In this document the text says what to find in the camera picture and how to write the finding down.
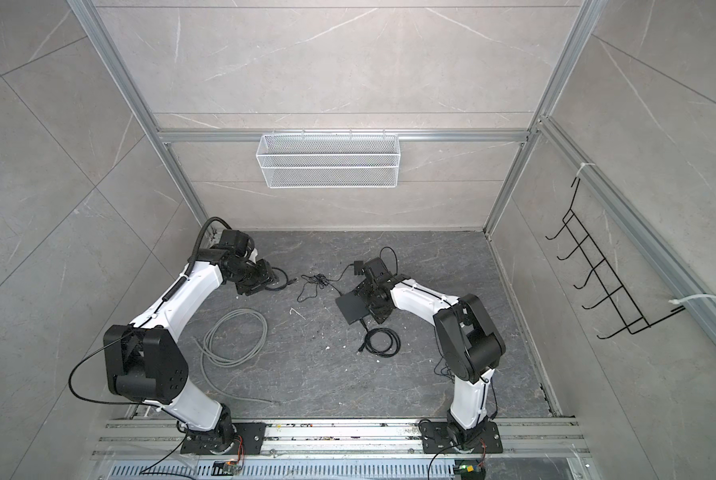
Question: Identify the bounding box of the dark grey network switch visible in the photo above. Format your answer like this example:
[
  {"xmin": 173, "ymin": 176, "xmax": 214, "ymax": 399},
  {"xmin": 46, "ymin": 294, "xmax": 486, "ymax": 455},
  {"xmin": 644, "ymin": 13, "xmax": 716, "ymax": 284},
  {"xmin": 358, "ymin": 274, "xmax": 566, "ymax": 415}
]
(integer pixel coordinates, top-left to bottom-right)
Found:
[{"xmin": 336, "ymin": 290, "xmax": 373, "ymax": 325}]

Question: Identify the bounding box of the black power adapter with cord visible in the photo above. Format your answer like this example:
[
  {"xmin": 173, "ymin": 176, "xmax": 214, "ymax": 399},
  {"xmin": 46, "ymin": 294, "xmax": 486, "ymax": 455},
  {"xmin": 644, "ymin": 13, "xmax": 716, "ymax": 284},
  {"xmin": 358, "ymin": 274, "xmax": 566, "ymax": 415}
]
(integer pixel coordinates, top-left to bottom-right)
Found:
[{"xmin": 296, "ymin": 261, "xmax": 361, "ymax": 303}]

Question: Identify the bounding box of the black ethernet cable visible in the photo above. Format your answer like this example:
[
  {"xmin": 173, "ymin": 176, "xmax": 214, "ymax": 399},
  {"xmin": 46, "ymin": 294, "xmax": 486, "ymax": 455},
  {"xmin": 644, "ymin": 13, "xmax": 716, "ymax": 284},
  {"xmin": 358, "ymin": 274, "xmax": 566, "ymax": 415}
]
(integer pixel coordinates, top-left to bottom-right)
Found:
[{"xmin": 356, "ymin": 317, "xmax": 402, "ymax": 359}]

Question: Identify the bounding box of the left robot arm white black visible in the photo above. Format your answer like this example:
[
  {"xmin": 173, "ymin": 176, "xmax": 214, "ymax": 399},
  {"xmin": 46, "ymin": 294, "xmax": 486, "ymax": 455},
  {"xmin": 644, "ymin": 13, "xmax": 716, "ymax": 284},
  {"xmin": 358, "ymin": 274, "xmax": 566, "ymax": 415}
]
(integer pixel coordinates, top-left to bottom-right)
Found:
[{"xmin": 100, "ymin": 217, "xmax": 277, "ymax": 454}]

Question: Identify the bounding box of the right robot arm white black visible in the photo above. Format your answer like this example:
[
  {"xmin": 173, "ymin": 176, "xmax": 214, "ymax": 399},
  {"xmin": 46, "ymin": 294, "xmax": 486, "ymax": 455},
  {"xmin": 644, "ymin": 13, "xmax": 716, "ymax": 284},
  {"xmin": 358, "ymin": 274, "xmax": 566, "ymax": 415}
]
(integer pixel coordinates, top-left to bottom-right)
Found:
[{"xmin": 337, "ymin": 257, "xmax": 506, "ymax": 451}]

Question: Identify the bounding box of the small black coiled cable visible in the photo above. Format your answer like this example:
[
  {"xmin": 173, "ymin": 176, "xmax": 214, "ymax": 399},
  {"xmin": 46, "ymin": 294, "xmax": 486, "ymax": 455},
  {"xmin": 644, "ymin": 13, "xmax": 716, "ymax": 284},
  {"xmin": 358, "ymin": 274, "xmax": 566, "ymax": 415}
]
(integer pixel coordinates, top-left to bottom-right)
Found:
[{"xmin": 267, "ymin": 266, "xmax": 298, "ymax": 292}]

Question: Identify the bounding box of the grey cable bundle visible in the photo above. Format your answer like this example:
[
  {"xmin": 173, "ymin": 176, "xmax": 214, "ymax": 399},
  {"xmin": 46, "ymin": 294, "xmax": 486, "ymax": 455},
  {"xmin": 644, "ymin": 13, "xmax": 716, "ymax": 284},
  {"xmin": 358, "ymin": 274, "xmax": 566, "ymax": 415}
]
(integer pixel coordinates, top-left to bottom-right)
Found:
[{"xmin": 192, "ymin": 307, "xmax": 281, "ymax": 405}]

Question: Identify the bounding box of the white wire mesh basket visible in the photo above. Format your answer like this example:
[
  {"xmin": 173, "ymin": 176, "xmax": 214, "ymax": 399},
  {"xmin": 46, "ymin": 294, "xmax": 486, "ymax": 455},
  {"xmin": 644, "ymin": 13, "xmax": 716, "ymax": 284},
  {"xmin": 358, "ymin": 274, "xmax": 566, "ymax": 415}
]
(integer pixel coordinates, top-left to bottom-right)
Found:
[{"xmin": 256, "ymin": 133, "xmax": 402, "ymax": 189}]

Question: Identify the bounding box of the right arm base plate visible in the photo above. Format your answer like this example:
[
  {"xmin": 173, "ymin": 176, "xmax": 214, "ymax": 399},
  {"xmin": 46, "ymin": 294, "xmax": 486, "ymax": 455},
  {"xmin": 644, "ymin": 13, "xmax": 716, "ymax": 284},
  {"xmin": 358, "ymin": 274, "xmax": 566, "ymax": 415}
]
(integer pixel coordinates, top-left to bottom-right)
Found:
[{"xmin": 417, "ymin": 419, "xmax": 503, "ymax": 454}]

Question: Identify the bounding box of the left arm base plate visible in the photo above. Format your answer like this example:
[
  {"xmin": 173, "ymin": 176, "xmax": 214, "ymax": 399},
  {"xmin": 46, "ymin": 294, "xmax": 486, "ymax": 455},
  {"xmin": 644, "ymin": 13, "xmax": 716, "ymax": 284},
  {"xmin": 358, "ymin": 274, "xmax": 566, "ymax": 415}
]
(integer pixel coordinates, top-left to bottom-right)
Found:
[{"xmin": 180, "ymin": 422, "xmax": 267, "ymax": 455}]

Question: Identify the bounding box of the aluminium frame rail front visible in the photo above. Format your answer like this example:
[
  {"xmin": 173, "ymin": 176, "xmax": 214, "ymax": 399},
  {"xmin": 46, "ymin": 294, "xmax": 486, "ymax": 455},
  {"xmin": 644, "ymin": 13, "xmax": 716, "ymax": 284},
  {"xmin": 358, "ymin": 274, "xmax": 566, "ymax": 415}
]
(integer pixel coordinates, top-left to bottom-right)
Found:
[{"xmin": 90, "ymin": 418, "xmax": 592, "ymax": 460}]

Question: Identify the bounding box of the black wire hook rack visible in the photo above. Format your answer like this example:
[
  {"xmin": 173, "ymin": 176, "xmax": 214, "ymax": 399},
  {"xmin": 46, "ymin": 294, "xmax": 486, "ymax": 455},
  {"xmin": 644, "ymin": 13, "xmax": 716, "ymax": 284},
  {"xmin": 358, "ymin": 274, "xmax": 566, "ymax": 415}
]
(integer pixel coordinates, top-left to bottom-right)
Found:
[{"xmin": 545, "ymin": 178, "xmax": 686, "ymax": 340}]

